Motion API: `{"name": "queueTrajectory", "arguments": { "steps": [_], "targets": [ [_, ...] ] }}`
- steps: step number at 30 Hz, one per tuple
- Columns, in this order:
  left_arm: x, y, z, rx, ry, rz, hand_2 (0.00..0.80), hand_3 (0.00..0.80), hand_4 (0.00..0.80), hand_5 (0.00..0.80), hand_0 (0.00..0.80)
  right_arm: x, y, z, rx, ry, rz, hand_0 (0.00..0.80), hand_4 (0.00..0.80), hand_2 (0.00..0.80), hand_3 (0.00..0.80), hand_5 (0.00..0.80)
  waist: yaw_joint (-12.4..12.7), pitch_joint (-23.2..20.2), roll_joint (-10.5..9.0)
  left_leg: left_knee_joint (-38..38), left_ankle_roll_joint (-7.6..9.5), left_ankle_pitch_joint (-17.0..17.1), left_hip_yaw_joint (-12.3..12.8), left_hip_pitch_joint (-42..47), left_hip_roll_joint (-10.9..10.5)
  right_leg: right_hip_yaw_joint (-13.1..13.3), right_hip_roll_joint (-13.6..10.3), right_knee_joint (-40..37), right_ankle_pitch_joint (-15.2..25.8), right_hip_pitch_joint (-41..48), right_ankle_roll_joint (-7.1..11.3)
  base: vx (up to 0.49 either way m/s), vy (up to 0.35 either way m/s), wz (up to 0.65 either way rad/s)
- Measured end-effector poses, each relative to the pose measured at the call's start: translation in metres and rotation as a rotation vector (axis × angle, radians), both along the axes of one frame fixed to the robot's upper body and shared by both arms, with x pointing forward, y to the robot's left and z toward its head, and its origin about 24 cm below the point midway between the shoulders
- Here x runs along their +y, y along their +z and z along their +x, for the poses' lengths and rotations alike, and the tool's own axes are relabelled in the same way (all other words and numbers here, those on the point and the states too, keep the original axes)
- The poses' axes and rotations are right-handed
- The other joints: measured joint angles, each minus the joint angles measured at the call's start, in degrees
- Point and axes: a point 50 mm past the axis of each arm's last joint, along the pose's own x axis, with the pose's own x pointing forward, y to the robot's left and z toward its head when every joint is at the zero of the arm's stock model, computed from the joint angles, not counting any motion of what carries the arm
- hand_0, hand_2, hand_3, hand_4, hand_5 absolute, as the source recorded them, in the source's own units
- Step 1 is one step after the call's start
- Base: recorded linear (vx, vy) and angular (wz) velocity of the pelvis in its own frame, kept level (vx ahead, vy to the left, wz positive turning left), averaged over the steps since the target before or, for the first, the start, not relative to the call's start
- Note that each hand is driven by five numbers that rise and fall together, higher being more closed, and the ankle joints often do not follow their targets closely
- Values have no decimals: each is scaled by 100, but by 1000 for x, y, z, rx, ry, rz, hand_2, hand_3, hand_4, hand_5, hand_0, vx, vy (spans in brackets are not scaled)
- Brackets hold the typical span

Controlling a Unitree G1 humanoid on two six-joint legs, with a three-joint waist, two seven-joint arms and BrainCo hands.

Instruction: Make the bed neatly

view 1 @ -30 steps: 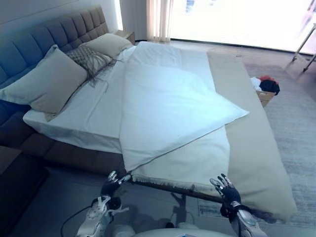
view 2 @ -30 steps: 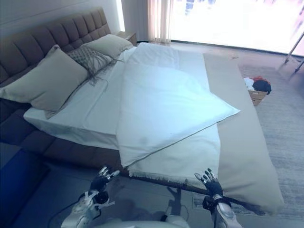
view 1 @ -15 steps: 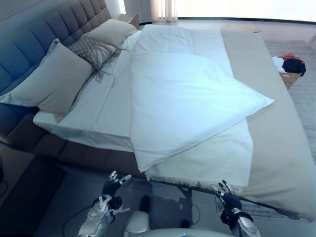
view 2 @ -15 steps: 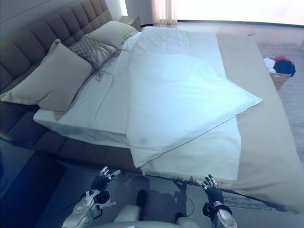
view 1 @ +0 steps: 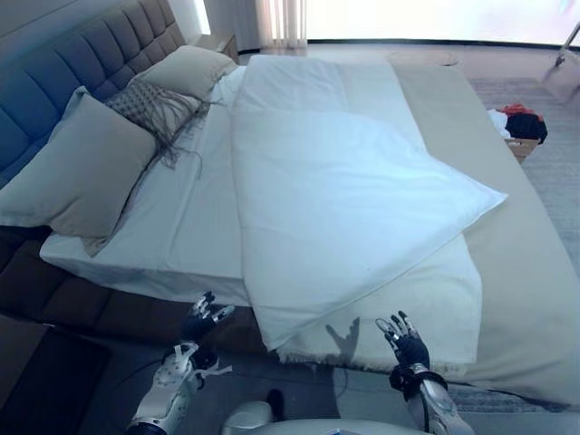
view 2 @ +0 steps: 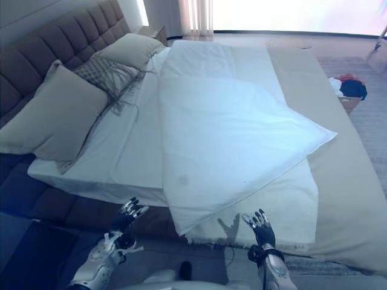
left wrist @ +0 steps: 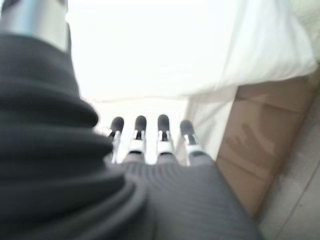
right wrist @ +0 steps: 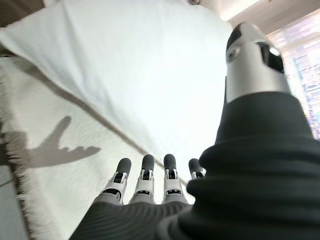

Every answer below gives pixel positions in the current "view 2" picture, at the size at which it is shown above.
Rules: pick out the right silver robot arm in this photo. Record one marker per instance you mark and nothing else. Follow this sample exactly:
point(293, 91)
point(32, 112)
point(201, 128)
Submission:
point(275, 269)

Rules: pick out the beige bedspread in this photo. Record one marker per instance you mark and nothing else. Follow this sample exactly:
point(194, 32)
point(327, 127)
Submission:
point(341, 181)

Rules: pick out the white mattress sheet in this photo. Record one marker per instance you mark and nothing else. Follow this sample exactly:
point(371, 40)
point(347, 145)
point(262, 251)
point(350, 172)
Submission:
point(127, 151)

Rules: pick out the pile of clothes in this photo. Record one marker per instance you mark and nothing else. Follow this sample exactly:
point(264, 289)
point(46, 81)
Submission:
point(352, 87)

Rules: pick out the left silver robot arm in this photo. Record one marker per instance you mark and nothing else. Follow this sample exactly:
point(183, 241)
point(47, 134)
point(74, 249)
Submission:
point(96, 259)

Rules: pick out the small wooden nightstand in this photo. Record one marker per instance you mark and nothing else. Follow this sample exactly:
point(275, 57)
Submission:
point(152, 33)

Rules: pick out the woven fringed cushion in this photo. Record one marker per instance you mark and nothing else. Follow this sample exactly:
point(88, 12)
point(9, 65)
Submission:
point(102, 71)

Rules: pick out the sheer window curtain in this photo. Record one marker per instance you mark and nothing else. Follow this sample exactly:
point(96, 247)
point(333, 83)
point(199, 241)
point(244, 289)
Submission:
point(195, 15)

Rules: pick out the large beige pillow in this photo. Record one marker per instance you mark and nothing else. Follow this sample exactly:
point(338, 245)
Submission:
point(133, 49)
point(57, 114)

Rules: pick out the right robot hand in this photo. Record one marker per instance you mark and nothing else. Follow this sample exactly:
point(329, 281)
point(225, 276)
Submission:
point(262, 231)

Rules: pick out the cardboard box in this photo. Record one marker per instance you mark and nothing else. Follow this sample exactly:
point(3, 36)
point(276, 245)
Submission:
point(350, 104)

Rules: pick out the white duvet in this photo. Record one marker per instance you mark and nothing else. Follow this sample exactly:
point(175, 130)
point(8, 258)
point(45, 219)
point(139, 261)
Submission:
point(217, 136)

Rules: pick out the brown tufted headboard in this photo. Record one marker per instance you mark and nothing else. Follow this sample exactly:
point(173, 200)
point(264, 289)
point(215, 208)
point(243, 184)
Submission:
point(36, 45)

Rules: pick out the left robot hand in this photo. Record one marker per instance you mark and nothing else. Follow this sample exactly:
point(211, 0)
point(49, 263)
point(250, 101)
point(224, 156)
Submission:
point(124, 220)

